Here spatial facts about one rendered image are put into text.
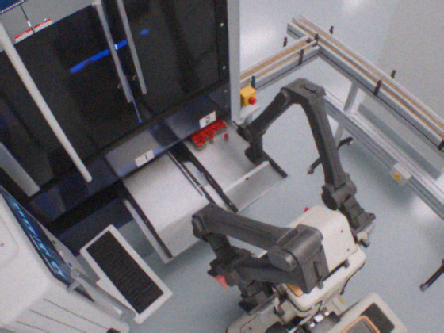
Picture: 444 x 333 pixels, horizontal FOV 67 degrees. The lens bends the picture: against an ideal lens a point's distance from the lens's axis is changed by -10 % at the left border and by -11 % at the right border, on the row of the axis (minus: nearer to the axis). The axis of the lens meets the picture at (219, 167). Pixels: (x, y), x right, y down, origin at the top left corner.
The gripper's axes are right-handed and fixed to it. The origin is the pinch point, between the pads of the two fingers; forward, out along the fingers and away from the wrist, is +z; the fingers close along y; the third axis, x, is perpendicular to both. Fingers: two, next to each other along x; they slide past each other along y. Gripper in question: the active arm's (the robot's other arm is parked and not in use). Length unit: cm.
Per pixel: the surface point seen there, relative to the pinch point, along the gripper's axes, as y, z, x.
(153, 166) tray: 30.6, -2.1, 38.1
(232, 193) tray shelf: -2.9, 2.4, 16.8
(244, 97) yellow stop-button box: 26.1, -16.3, -14.4
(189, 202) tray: 4.7, 1.2, 34.8
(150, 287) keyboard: -15, 10, 70
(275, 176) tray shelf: -8.0, 3.1, -3.9
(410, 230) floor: -56, 98, -92
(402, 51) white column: 17, 11, -143
